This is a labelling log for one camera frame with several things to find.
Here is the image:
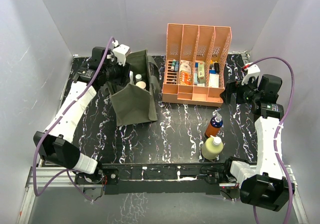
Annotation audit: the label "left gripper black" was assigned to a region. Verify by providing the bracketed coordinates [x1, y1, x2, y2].
[103, 56, 131, 87]

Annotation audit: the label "purple cable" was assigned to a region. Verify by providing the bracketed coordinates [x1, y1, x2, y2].
[33, 36, 118, 202]
[247, 56, 296, 224]

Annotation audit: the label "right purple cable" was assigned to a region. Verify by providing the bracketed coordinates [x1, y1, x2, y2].
[247, 56, 296, 224]

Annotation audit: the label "white bottle grey cap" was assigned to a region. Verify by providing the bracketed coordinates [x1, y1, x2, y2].
[129, 71, 134, 84]

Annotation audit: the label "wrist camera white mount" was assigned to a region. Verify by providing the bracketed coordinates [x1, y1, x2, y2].
[241, 62, 260, 85]
[112, 40, 131, 66]

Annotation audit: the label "red white snack packet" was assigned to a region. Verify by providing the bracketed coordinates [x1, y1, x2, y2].
[179, 60, 192, 85]

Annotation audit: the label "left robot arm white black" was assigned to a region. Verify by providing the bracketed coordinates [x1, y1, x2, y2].
[33, 44, 130, 184]

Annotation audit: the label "small clear bottle white cap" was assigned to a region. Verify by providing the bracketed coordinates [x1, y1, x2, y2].
[135, 74, 142, 82]

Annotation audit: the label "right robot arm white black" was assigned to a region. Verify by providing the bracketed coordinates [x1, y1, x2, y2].
[220, 74, 295, 212]

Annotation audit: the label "white box in organizer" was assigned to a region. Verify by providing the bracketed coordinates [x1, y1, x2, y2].
[208, 72, 220, 88]

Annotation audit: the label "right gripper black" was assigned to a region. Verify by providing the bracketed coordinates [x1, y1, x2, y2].
[220, 75, 261, 105]

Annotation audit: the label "dark blue orange pump bottle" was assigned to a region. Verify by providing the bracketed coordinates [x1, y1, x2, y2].
[205, 114, 223, 138]

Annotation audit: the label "orange plastic file organizer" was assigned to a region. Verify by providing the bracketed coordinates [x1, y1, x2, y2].
[162, 23, 232, 107]

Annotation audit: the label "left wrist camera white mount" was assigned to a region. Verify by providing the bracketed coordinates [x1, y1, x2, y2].
[112, 40, 131, 66]

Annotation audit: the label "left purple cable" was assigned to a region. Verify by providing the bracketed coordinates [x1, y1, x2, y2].
[33, 36, 118, 202]

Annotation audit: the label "black front rail frame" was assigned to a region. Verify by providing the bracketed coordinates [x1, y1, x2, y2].
[75, 158, 240, 195]

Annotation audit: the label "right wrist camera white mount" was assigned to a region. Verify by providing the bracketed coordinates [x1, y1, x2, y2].
[241, 62, 260, 85]

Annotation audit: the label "green white small box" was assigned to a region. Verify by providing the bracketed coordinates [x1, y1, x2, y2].
[194, 61, 206, 87]

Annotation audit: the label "brown pump bottle white top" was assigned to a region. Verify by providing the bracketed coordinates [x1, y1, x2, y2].
[135, 81, 147, 89]

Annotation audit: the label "olive green canvas bag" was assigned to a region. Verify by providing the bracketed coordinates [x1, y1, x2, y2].
[101, 49, 161, 126]

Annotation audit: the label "small blue tubes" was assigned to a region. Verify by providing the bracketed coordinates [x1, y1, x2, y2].
[170, 59, 180, 72]

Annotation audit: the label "pale yellow bottle white cap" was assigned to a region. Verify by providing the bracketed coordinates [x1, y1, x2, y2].
[201, 136, 224, 160]

